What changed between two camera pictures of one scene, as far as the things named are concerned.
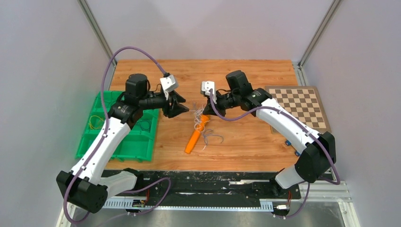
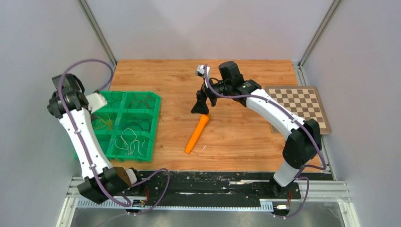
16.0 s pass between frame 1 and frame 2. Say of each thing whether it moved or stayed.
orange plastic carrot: stayed
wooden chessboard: stayed
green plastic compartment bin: stayed
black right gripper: moved
